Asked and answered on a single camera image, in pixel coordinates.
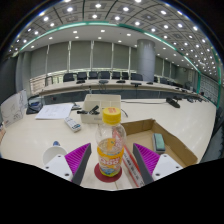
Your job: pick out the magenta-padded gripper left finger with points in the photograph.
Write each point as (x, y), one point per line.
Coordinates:
(60, 166)

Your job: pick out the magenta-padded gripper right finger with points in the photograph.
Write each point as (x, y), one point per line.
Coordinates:
(165, 166)

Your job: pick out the clear bottle with yellow cap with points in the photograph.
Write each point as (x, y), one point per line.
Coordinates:
(110, 150)

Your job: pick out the cardboard box with red label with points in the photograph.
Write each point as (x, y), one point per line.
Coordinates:
(178, 148)

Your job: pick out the green board eraser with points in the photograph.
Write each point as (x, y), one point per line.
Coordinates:
(159, 142)

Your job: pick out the flat round red coaster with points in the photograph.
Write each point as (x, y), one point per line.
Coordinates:
(100, 176)

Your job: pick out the white paper sheet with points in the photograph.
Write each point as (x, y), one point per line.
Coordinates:
(55, 111)

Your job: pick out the black desk microphone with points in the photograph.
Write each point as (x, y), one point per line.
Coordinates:
(173, 102)

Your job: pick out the black tool in beige box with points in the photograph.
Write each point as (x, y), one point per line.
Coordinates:
(91, 110)

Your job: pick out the large white carton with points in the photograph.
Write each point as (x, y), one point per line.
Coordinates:
(13, 108)

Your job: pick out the long curved conference desk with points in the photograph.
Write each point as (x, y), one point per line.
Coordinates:
(110, 87)

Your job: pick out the row of black office chairs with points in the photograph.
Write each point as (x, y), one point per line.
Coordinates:
(104, 75)

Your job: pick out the recessed ceiling lights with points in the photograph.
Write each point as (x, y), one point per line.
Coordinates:
(98, 5)

